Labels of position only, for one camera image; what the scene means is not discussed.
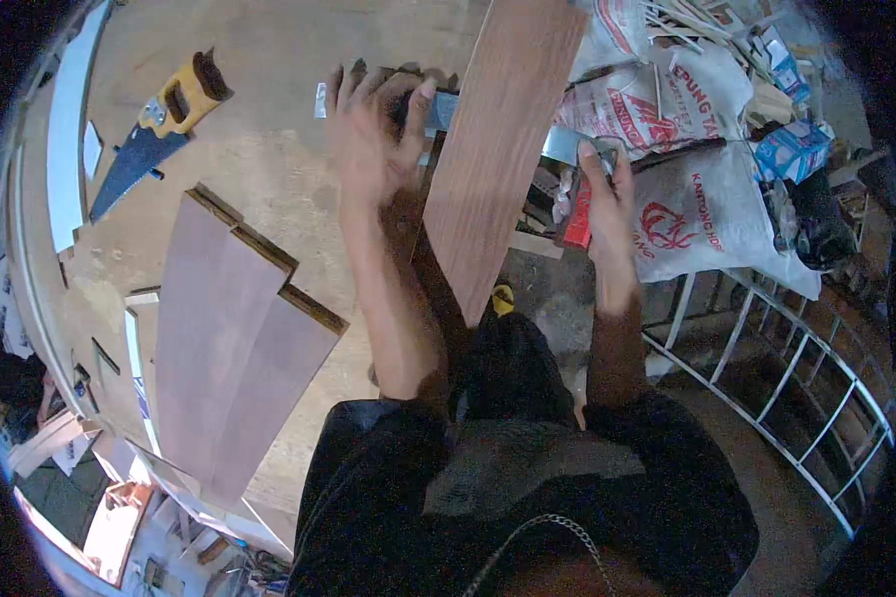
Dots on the person's right hand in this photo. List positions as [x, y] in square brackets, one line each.
[611, 220]

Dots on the person's left hand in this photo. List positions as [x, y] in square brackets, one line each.
[366, 157]

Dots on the person's right thumb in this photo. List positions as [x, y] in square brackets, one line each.
[590, 166]

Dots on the person's right fingers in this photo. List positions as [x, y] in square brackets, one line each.
[623, 173]

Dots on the person's left thumb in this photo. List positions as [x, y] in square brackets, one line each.
[423, 112]

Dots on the person's left fingers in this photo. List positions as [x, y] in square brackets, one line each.
[362, 86]

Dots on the steel ruler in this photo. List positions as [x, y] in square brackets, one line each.
[560, 145]

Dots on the red box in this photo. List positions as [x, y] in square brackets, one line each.
[579, 220]

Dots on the brown laminate plank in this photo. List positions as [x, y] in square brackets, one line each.
[269, 403]
[496, 142]
[209, 321]

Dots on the white sack with red lettering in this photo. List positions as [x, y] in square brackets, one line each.
[664, 104]

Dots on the white sack with red emblem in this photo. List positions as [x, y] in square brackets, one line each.
[709, 216]

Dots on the white sack with red stripes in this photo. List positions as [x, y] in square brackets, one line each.
[612, 33]

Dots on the pile of wood scraps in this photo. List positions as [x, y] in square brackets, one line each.
[694, 22]

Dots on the blue and white box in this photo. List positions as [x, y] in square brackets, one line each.
[791, 149]
[784, 63]

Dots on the person's legs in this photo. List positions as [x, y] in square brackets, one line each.
[511, 366]

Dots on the aluminium ladder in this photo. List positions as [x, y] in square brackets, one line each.
[791, 373]

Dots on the small white board piece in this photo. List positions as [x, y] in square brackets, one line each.
[92, 149]

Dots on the long white board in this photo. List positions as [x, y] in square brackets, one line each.
[71, 134]

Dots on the person's body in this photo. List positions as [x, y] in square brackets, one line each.
[523, 500]

